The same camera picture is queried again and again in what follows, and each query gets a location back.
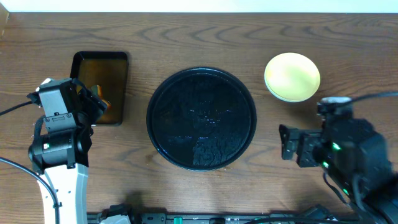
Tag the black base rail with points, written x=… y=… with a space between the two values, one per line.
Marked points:
x=123 y=213

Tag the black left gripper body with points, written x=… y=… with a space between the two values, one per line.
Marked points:
x=96 y=107

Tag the black round serving tray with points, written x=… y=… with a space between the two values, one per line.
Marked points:
x=201 y=119

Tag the mint green plate top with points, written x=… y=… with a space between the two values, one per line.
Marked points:
x=282 y=98

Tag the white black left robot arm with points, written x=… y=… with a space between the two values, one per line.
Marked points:
x=59 y=150

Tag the black rectangular water tray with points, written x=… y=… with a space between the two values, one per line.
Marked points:
x=110 y=71

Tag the yellow plate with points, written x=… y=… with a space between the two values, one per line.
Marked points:
x=292 y=75

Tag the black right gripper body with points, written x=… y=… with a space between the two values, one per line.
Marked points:
x=316 y=150

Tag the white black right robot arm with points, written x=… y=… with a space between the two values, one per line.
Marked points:
x=354 y=155

